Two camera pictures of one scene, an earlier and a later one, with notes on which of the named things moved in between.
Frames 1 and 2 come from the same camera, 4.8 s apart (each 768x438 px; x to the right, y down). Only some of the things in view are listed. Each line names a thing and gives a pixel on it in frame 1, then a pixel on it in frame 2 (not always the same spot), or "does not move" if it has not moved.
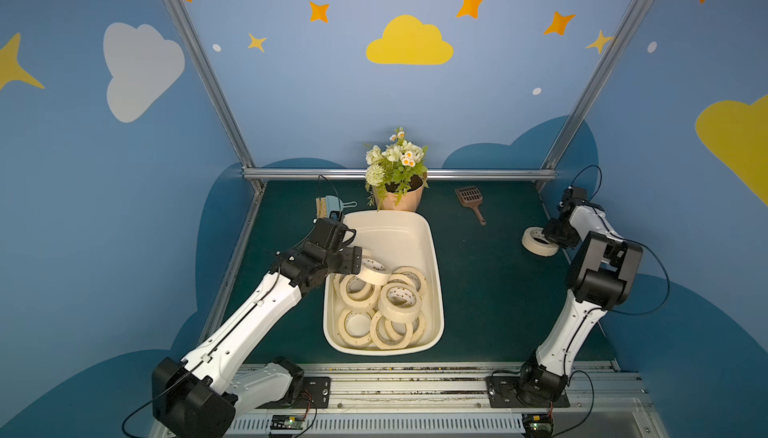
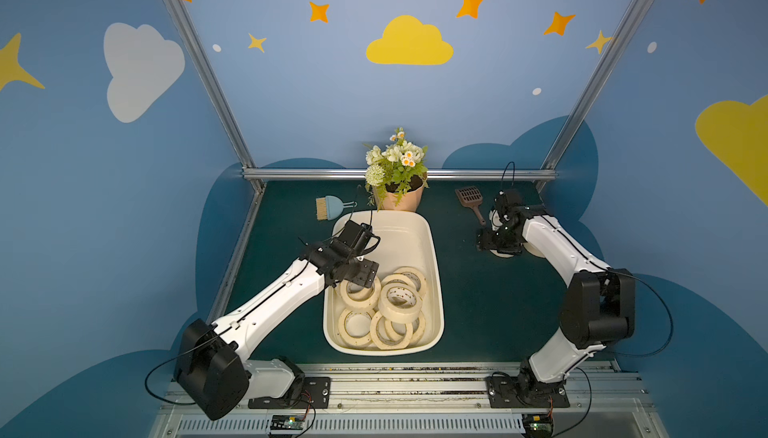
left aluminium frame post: (192, 40) does not move
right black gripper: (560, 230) -> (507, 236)
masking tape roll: (359, 293) does not move
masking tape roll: (399, 302) does not move
